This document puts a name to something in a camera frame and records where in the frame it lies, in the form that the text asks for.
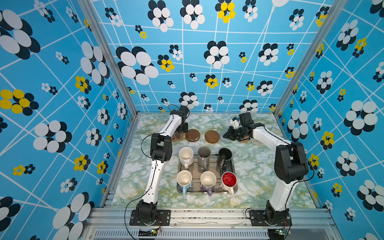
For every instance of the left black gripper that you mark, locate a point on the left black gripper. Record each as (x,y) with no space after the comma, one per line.
(185,128)

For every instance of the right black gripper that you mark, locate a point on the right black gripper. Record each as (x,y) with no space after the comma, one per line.
(229,134)

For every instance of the paw print wooden coaster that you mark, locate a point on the paw print wooden coaster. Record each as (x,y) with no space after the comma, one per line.
(177,137)

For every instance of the round brown coaster front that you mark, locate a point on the round brown coaster front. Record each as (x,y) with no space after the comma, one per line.
(192,135)

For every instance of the round brown coaster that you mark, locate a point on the round brown coaster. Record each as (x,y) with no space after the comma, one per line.
(192,135)
(212,137)

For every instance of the black mug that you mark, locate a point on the black mug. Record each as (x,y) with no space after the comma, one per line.
(224,160)

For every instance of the white speckled mug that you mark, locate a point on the white speckled mug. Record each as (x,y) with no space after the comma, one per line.
(186,157)

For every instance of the grey metallic mug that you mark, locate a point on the grey metallic mug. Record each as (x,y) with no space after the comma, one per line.
(204,155)

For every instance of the woven rattan coaster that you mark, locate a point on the woven rattan coaster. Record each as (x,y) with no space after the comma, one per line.
(245,140)

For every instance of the clear glass patterned coaster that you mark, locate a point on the clear glass patterned coaster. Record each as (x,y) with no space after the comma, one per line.
(256,142)

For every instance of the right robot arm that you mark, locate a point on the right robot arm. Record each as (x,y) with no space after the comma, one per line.
(290,163)

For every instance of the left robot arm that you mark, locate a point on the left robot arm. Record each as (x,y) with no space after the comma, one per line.
(160,153)

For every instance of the red interior white mug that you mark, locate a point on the red interior white mug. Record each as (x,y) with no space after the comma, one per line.
(229,182)

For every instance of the metal serving tray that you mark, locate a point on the metal serving tray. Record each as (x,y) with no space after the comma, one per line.
(196,172)

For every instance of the white mug purple handle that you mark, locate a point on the white mug purple handle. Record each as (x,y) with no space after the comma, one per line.
(208,181)

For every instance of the white mug blue handle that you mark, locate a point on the white mug blue handle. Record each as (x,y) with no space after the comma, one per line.
(184,180)

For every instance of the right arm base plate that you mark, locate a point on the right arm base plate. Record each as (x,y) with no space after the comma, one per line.
(269,218)

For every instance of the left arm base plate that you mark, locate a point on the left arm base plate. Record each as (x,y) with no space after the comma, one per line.
(160,218)

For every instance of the aluminium front frame rail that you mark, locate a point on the aluminium front frame rail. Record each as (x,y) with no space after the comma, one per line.
(212,224)

